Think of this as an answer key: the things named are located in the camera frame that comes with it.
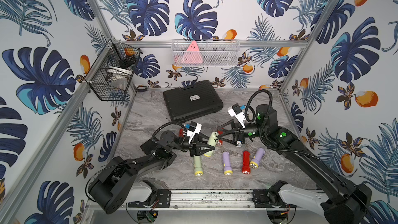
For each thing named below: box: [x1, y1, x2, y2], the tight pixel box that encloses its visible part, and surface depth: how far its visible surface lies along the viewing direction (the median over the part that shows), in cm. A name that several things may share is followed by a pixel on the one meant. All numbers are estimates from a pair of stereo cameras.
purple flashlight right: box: [249, 147, 266, 170], surface depth 85 cm
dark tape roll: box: [137, 85, 148, 92], surface depth 124 cm
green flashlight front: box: [193, 155, 204, 177], surface depth 83 cm
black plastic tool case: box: [162, 79, 224, 123], surface depth 107 cm
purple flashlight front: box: [222, 151, 234, 176], surface depth 85 cm
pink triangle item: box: [181, 40, 204, 65], surface depth 92 cm
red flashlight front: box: [242, 150, 251, 175], surface depth 85 cm
